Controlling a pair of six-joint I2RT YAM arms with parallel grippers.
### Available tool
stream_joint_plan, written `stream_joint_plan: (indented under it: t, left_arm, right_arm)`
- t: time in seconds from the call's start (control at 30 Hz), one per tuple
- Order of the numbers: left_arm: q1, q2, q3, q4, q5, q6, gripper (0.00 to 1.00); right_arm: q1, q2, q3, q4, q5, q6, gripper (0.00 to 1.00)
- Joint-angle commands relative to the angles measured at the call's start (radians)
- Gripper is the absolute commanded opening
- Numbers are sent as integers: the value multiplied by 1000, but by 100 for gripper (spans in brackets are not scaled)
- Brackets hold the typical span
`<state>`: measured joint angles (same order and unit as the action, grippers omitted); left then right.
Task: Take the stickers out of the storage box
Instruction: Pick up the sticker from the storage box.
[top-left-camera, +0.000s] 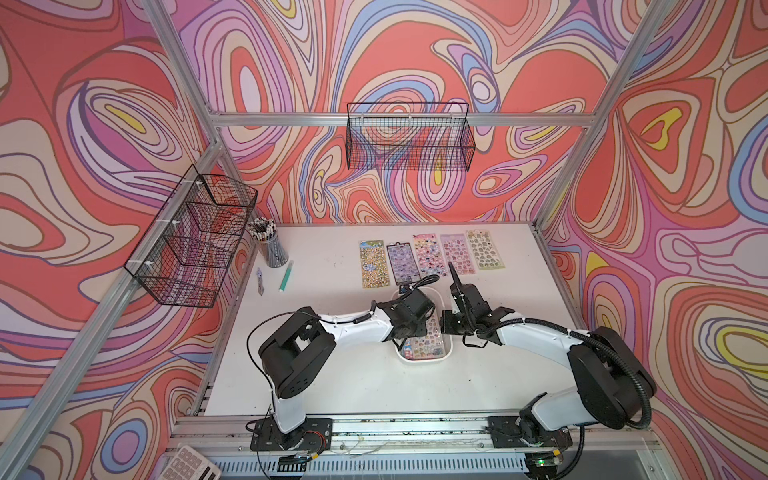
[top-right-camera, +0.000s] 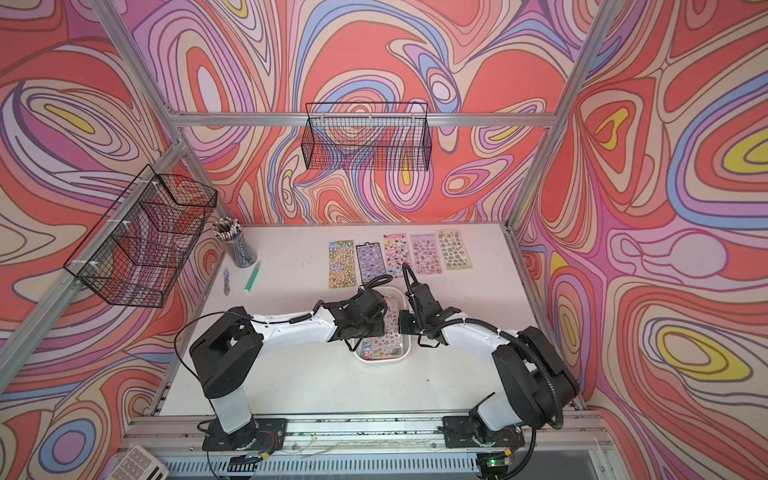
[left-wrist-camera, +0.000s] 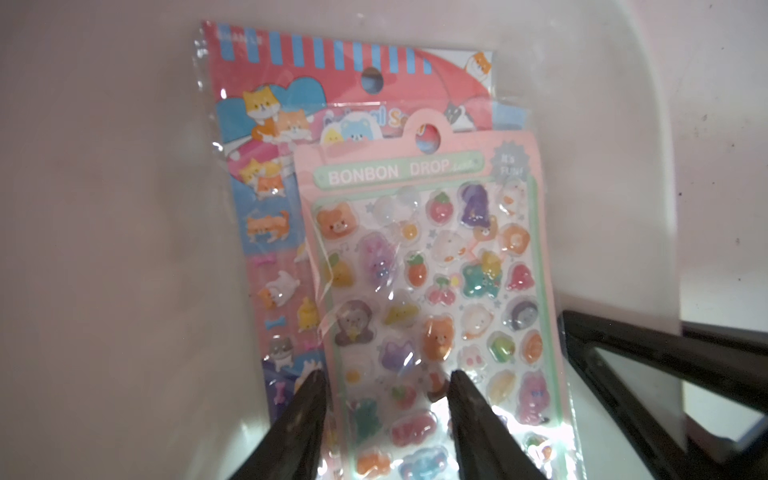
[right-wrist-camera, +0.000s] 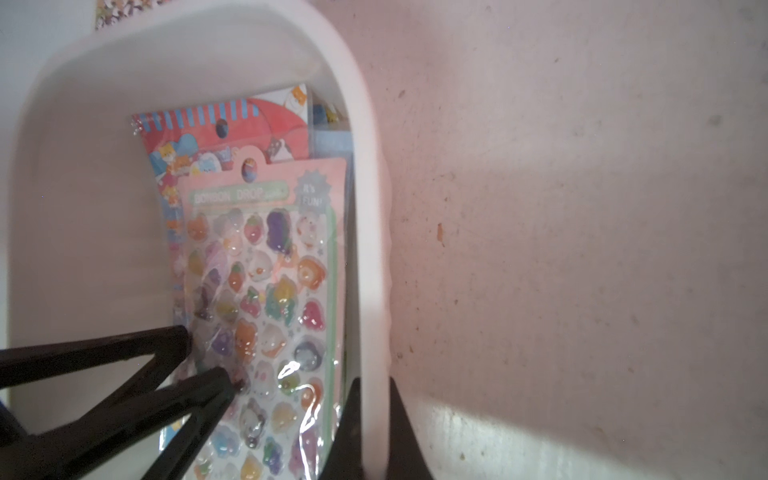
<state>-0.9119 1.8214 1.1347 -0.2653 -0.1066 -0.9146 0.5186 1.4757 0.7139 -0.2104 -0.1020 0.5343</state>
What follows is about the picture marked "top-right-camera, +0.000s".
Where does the pink food sticker sheet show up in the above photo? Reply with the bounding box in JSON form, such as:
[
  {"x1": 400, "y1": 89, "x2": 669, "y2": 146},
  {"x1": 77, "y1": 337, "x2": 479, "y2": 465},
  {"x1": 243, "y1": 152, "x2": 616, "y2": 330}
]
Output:
[{"x1": 359, "y1": 296, "x2": 405, "y2": 362}]

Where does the white plastic storage box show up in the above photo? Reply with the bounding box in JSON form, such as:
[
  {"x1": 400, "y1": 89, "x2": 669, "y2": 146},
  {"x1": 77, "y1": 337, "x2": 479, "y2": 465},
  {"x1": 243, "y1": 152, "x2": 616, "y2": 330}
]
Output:
[{"x1": 355, "y1": 286, "x2": 411, "y2": 365}]

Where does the green panda sticker sheet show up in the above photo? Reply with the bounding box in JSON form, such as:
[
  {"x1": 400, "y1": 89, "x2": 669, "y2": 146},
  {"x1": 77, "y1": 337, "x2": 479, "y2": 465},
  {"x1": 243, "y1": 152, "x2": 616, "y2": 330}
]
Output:
[{"x1": 328, "y1": 240, "x2": 357, "y2": 289}]

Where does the dark bonbon drop sticker sheet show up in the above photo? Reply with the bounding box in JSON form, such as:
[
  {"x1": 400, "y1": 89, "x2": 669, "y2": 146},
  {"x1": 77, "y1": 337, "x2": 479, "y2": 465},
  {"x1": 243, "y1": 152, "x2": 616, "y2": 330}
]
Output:
[{"x1": 355, "y1": 242, "x2": 387, "y2": 284}]

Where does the purple pink sticker sheet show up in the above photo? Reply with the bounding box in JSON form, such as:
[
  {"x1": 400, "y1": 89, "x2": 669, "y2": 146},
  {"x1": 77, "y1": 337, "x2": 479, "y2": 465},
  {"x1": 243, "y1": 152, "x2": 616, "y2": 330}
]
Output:
[{"x1": 411, "y1": 233, "x2": 443, "y2": 275}]

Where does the green beige sticker sheet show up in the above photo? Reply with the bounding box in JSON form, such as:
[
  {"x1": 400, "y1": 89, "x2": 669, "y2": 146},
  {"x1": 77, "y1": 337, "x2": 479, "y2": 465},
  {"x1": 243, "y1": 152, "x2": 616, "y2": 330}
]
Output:
[{"x1": 437, "y1": 230, "x2": 472, "y2": 270}]

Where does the pink cat sticker sheet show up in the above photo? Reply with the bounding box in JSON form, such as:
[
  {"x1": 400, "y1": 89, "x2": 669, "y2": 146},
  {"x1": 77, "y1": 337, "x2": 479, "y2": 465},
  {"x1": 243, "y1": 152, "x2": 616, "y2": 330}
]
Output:
[{"x1": 383, "y1": 233, "x2": 413, "y2": 278}]

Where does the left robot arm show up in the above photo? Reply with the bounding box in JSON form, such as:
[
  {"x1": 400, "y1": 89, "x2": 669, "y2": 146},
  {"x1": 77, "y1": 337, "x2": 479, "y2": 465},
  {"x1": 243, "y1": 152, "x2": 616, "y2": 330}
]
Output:
[{"x1": 188, "y1": 274, "x2": 393, "y2": 451}]

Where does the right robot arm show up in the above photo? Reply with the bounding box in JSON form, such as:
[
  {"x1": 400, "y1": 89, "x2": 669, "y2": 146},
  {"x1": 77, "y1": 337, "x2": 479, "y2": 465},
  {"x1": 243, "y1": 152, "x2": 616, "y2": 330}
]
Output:
[{"x1": 399, "y1": 263, "x2": 578, "y2": 451}]

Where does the green marker pen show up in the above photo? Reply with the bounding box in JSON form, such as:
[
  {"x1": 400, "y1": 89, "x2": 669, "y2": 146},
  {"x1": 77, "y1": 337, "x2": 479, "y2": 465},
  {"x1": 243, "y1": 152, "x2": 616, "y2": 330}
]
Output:
[{"x1": 244, "y1": 260, "x2": 262, "y2": 292}]

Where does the blue grey pen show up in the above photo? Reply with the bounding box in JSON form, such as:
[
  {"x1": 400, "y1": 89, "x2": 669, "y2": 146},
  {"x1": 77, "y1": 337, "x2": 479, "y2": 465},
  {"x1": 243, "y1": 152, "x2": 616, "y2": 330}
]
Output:
[{"x1": 223, "y1": 267, "x2": 231, "y2": 296}]

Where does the mesh pen cup with pens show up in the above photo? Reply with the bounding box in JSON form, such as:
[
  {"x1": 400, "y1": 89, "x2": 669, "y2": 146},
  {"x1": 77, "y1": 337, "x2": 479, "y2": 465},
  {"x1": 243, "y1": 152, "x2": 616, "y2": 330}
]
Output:
[{"x1": 213, "y1": 217, "x2": 257, "y2": 268}]

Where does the white keypad device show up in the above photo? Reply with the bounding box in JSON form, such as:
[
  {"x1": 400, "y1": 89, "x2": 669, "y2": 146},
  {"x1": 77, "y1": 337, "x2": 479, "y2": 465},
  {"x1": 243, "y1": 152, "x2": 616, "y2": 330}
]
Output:
[{"x1": 107, "y1": 445, "x2": 170, "y2": 480}]

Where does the black wire basket back wall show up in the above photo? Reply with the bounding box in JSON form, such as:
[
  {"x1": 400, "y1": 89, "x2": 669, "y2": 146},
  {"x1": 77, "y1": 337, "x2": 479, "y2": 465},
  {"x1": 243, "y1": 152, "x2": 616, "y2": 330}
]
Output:
[{"x1": 301, "y1": 101, "x2": 432, "y2": 172}]

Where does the black wire basket wall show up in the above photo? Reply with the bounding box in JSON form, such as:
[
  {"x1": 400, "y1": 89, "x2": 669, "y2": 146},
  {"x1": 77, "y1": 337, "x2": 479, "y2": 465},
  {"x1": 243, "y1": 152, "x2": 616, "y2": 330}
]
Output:
[
  {"x1": 63, "y1": 166, "x2": 218, "y2": 308},
  {"x1": 301, "y1": 101, "x2": 432, "y2": 172}
]

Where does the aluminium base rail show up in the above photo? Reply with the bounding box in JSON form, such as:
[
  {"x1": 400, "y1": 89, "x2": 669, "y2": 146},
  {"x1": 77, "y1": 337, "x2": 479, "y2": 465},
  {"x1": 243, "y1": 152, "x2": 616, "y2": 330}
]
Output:
[{"x1": 117, "y1": 411, "x2": 627, "y2": 479}]

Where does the black wire basket left wall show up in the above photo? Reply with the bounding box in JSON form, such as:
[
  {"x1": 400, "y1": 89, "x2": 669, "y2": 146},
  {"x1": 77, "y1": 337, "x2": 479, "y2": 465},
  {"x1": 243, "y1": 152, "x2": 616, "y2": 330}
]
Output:
[{"x1": 63, "y1": 166, "x2": 218, "y2": 308}]

